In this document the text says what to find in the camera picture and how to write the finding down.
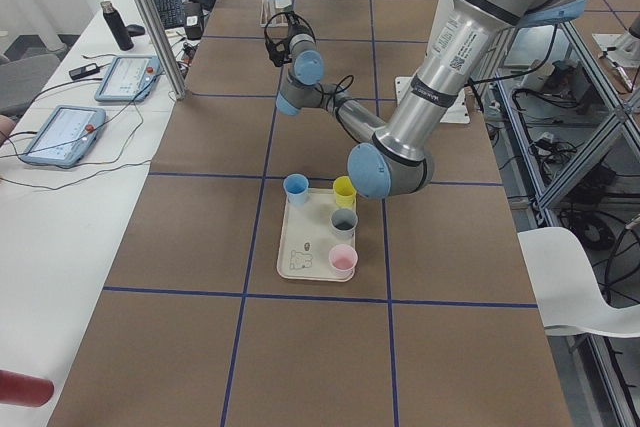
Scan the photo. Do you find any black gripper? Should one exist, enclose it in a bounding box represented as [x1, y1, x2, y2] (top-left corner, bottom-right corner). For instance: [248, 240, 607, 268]
[263, 10, 300, 66]

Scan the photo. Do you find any pink cup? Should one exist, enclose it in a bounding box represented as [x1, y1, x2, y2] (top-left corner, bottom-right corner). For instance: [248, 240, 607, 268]
[328, 244, 358, 279]

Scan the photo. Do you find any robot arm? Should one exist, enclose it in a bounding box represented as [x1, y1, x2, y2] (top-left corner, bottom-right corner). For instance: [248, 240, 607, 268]
[265, 0, 587, 199]

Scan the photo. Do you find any yellow cup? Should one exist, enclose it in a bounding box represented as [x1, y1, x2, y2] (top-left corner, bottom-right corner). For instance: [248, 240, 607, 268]
[332, 175, 357, 209]

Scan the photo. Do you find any grey cup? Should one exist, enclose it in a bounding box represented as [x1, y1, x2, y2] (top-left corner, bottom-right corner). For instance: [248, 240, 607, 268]
[330, 208, 358, 239]

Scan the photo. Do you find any black keyboard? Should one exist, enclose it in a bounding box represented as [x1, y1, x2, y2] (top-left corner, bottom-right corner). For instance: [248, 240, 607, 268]
[153, 0, 185, 30]

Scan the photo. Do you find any black water bottle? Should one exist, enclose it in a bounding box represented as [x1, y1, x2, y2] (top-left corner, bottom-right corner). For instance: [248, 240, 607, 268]
[100, 0, 134, 51]

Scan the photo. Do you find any blue teach pendant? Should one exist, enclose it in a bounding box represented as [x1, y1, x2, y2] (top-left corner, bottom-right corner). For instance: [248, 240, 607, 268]
[19, 105, 107, 168]
[94, 55, 163, 103]

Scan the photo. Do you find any cream plastic tray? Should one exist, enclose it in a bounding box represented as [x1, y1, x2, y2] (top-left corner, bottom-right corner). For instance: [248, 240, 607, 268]
[276, 188, 356, 282]

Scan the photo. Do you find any white plastic chair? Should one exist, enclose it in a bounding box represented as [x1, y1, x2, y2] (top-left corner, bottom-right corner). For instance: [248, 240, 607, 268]
[517, 227, 639, 338]

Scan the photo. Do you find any white wire cup rack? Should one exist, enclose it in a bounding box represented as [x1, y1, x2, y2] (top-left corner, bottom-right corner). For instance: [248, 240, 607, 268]
[259, 0, 292, 28]

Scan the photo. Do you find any aluminium frame post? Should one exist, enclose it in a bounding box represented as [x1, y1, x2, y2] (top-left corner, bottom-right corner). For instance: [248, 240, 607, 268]
[134, 0, 186, 100]

